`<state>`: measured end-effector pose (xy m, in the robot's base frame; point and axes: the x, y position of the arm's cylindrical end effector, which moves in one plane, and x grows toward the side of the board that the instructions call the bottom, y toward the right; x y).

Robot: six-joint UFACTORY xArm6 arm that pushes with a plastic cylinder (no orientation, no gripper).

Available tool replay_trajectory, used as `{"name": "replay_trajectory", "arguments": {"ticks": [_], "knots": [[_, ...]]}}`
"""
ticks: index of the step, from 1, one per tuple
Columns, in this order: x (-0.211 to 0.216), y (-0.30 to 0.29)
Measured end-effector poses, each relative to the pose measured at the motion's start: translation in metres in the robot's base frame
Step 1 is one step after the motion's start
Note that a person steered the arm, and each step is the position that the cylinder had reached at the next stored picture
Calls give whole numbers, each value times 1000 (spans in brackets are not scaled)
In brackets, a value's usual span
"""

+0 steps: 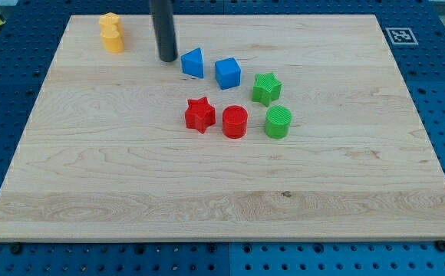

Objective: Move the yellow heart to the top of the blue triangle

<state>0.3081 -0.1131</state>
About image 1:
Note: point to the blue triangle block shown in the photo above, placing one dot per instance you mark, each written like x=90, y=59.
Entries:
x=192, y=63

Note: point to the yellow heart block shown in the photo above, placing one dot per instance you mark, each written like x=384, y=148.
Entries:
x=112, y=39

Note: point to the red cylinder block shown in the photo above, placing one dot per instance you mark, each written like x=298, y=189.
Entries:
x=234, y=121

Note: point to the red star block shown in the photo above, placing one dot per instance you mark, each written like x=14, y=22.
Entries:
x=199, y=114

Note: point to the wooden board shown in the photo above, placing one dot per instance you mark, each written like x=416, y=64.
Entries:
x=106, y=155

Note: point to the green cylinder block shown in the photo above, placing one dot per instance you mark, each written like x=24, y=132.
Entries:
x=277, y=122

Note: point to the blue cube block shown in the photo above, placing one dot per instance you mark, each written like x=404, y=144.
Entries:
x=228, y=73

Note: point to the green star block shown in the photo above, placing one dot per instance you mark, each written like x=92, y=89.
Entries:
x=266, y=88

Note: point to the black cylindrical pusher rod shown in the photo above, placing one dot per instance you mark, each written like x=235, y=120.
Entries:
x=163, y=23

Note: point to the yellow pentagon block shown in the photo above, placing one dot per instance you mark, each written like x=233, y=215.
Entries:
x=109, y=19

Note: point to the white fiducial marker tag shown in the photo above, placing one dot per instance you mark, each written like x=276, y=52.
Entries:
x=401, y=36

